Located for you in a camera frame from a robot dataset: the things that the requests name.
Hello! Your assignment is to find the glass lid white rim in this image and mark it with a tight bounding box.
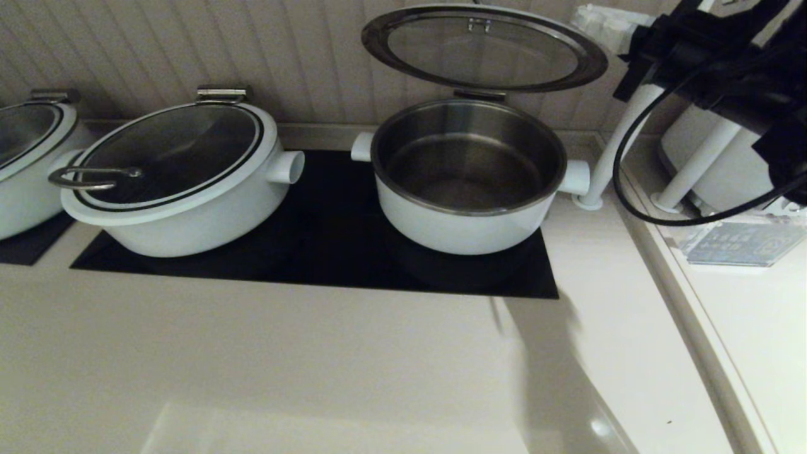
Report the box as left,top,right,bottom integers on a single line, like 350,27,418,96
46,102,278,226
361,3,609,93
0,101,79,183

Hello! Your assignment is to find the white cooking pot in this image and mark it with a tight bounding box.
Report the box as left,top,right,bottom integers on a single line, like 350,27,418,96
61,126,305,259
351,98,591,256
0,120,95,242

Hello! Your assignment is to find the white metal pole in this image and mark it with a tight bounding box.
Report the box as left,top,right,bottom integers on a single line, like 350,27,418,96
572,0,719,211
651,117,745,214

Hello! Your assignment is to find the white toaster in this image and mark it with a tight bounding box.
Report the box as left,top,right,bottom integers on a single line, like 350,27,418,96
659,104,776,215

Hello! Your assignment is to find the clear acrylic sign holder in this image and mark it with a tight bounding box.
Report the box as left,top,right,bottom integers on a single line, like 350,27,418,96
678,211,807,268

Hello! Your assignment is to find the large black glass cooktop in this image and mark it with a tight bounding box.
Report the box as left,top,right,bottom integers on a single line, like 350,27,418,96
69,149,559,300

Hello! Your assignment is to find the small black glass cooktop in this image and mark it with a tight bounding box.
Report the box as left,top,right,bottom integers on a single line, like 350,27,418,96
0,213,76,267

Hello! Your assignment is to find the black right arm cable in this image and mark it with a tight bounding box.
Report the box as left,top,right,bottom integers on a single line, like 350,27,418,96
613,38,807,226

